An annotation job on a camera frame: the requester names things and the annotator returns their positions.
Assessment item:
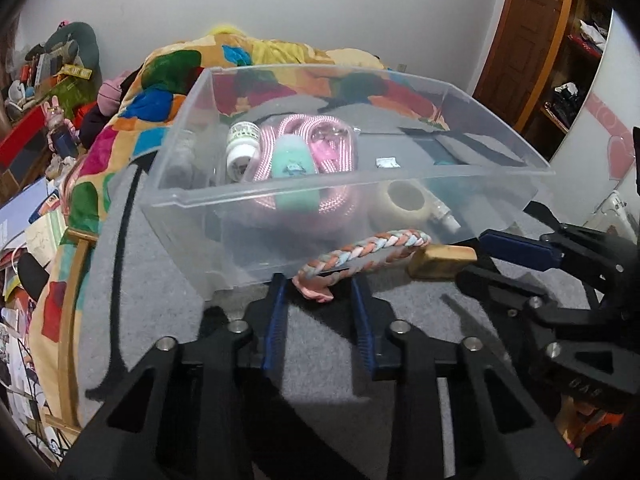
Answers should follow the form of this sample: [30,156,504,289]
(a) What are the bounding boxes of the pink knitted hat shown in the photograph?
[97,71,133,117]

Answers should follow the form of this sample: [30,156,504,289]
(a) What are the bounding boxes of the brown wooden door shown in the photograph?
[472,0,576,133]

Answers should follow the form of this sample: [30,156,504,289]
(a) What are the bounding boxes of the teal plastic bottle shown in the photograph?
[270,135,321,213]

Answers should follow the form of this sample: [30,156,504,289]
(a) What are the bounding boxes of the grey felt mat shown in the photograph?
[75,160,601,480]

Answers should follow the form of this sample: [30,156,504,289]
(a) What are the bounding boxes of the colourful patchwork blanket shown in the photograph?
[27,25,451,431]

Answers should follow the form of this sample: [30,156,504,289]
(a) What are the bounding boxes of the wooden chair frame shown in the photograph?
[57,227,101,431]

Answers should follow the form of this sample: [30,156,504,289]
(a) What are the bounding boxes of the braided pastel rope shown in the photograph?
[292,230,432,305]

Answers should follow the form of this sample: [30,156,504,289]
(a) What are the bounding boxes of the wooden block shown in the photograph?
[407,244,478,281]

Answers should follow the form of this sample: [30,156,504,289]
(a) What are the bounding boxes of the clear plastic storage bin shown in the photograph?
[139,64,557,302]

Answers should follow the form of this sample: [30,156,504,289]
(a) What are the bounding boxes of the white pill bottle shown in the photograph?
[225,121,262,181]

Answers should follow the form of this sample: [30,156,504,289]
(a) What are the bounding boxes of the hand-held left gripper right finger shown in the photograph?
[349,277,587,480]

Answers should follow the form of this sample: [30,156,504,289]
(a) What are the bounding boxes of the pink rabbit figurine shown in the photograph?
[44,100,81,158]

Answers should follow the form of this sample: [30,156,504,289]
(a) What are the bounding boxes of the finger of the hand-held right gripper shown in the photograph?
[477,202,640,292]
[457,265,608,332]

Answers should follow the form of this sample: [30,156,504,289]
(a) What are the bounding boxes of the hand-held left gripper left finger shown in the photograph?
[57,273,289,480]

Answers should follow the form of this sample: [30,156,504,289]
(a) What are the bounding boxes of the wooden shelf unit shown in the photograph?
[540,0,613,136]

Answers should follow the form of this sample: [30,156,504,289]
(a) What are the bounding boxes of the grey green plush toy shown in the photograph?
[25,21,101,78]

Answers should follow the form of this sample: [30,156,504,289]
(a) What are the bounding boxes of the pile of books and papers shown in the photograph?
[0,175,68,461]

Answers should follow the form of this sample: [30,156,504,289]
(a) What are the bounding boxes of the small clear bottle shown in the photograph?
[167,130,198,186]

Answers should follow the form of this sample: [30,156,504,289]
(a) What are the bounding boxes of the pink woven rope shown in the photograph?
[250,114,361,221]

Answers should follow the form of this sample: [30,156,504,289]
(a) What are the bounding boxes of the beige tape roll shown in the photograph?
[372,180,433,231]

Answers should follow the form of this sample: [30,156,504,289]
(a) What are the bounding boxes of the white panel with pink print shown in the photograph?
[550,10,640,221]

